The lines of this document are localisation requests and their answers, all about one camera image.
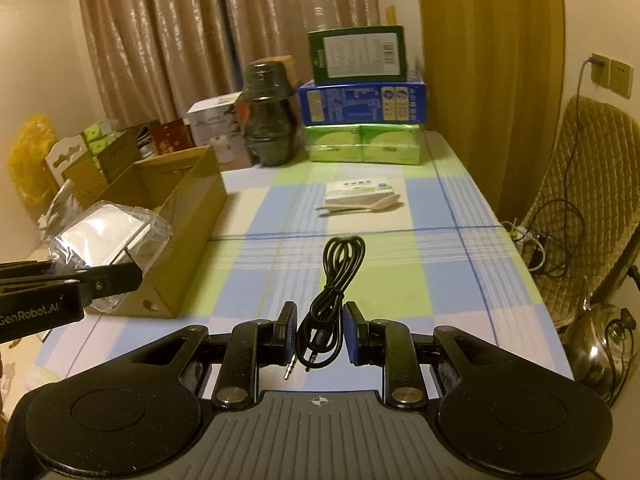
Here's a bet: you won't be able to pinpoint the small green box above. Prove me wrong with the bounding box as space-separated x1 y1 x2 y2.
82 122 124 157

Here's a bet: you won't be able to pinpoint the wall socket plate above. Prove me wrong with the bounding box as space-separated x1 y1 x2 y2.
591 52 633 100

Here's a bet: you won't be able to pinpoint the yellow curtain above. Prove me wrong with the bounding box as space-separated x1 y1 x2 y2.
414 0 569 227

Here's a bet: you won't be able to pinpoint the dark green carton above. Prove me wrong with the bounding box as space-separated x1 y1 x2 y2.
307 25 410 87

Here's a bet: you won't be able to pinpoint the dark wrapped jar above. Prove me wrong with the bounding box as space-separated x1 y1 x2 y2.
241 59 302 167

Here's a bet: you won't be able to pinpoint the brown cardboard carton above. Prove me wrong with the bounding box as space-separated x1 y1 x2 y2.
97 126 162 182

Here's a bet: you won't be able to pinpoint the clear plastic bag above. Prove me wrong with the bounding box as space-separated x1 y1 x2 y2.
37 179 85 242

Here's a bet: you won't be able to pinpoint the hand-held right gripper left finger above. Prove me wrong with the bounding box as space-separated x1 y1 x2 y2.
102 301 299 410

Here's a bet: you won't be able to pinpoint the tangled floor cables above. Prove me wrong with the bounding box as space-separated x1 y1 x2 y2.
502 200 587 282

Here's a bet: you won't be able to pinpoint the desktop with checked tablecloth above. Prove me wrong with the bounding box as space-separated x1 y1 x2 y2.
34 129 577 411

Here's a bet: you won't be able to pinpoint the beige curtain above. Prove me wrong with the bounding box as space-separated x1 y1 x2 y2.
75 0 225 127
220 0 382 98

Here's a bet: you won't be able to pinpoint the red brown box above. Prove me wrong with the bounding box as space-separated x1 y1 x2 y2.
149 119 195 159

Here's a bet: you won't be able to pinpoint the green tissue pack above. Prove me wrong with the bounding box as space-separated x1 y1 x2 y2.
360 123 425 167
305 125 364 164

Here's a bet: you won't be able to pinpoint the cardboard box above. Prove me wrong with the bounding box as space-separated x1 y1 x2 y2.
67 145 230 320

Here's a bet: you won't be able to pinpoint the quilted chair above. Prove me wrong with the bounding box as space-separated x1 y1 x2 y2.
520 94 640 334

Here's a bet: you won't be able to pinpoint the white printed box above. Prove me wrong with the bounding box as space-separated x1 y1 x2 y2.
186 93 252 167

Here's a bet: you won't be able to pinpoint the long white medicine box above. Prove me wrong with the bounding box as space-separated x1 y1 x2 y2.
325 178 396 206

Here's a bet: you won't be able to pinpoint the steel kettle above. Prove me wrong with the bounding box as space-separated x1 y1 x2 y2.
560 300 640 409

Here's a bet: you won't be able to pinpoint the blue carton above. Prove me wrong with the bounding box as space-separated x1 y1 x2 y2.
298 71 428 127

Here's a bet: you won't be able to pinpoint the yellow plastic bag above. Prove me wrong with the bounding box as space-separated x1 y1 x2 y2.
7 113 60 207

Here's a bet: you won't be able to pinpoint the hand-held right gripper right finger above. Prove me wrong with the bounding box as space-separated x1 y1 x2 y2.
343 301 533 409

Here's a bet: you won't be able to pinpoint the small brown box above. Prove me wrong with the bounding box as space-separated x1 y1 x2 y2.
270 54 297 84

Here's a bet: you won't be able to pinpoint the clear plastic tissue pack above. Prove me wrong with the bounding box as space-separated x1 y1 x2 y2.
47 202 174 314

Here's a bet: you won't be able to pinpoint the black power cable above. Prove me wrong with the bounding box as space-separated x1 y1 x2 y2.
520 54 602 241

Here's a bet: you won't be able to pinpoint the white scalloped carton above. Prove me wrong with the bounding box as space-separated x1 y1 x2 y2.
44 132 102 196

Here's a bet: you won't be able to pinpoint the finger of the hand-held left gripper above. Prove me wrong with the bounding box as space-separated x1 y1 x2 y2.
0 259 144 309

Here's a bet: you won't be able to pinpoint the black audio cable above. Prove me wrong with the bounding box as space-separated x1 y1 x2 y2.
284 236 367 382

